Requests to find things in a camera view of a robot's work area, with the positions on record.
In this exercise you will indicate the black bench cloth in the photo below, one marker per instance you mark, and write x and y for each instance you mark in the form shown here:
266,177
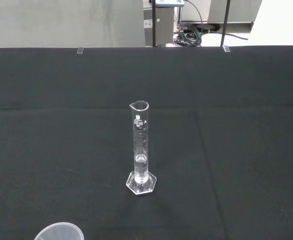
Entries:
61,140

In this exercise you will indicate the clear plastic clip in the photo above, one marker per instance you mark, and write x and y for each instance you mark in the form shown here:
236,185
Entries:
79,50
226,48

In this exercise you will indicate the grey metal cabinet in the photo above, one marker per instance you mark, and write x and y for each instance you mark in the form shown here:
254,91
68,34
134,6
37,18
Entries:
164,27

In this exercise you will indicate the black tripod pole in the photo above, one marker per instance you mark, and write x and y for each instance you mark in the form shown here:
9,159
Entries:
154,25
225,22

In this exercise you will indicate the translucent plastic funnel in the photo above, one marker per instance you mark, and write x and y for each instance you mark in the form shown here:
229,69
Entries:
59,232

